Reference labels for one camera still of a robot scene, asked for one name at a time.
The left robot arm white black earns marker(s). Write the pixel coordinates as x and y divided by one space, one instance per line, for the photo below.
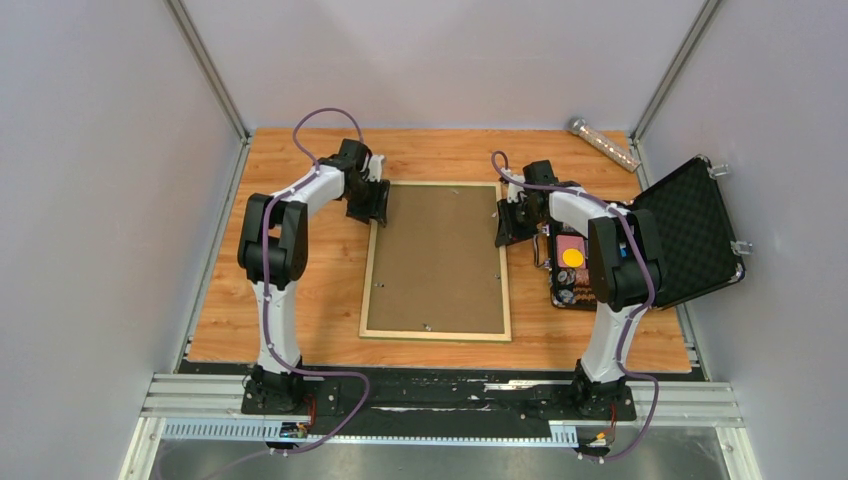
273 250

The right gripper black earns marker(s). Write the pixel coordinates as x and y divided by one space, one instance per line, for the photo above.
508 233

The silver glitter microphone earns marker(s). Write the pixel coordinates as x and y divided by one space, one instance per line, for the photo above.
579 127

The brown frame backing board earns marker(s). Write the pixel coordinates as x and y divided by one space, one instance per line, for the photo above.
434 258

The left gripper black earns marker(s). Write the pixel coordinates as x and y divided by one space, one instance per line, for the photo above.
377 210

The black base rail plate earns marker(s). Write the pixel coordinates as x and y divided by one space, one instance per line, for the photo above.
420 402

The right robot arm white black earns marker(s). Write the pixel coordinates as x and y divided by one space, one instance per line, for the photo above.
625 269

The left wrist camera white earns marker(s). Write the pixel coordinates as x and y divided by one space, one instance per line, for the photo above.
374 168

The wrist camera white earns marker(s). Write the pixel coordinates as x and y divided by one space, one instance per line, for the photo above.
374 168
515 191

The yellow poker chip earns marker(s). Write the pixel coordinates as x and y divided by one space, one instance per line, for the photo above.
572 258

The wooden picture frame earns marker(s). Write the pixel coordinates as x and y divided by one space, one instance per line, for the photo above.
434 336

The black poker chip case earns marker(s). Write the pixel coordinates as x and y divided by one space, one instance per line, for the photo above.
700 251

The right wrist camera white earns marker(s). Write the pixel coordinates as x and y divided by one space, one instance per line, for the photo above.
515 191

